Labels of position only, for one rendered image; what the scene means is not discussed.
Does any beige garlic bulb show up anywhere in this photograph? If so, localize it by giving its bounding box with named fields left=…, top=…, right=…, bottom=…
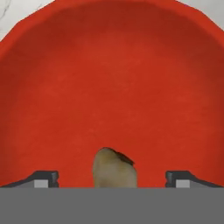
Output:
left=92, top=147, right=138, bottom=189

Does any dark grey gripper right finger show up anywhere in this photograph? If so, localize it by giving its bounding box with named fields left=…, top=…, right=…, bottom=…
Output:
left=164, top=170, right=224, bottom=189

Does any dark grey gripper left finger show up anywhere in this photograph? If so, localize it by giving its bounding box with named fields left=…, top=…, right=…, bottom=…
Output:
left=0, top=170, right=60, bottom=189

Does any red mixing bowl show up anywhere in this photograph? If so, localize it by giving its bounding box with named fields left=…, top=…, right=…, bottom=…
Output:
left=0, top=0, right=224, bottom=189

